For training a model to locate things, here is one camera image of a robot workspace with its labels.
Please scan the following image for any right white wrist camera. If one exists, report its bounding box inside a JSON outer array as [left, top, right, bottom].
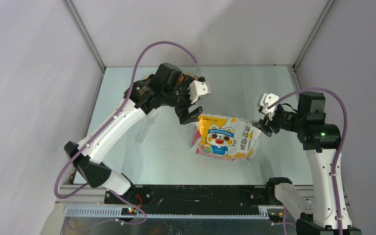
[[258, 93, 280, 120]]

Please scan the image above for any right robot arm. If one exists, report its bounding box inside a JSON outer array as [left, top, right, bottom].
[[254, 90, 361, 235]]

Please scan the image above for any yellow double pet bowl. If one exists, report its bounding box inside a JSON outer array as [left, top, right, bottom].
[[142, 72, 200, 87]]

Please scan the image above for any clear plastic scoop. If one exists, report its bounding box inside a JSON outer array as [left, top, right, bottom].
[[135, 109, 159, 143]]

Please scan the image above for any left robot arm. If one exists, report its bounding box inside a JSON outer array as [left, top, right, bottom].
[[64, 63, 211, 204]]

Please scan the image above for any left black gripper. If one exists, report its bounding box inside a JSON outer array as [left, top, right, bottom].
[[162, 77, 202, 124]]

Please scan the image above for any aluminium frame rail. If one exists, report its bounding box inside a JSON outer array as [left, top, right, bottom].
[[55, 184, 351, 221]]

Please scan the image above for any pet food bag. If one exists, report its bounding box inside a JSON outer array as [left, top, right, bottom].
[[191, 114, 262, 162]]

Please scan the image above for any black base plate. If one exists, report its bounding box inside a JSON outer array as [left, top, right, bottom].
[[122, 185, 282, 216]]

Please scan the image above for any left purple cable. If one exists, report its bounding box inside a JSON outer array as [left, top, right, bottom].
[[53, 41, 205, 232]]

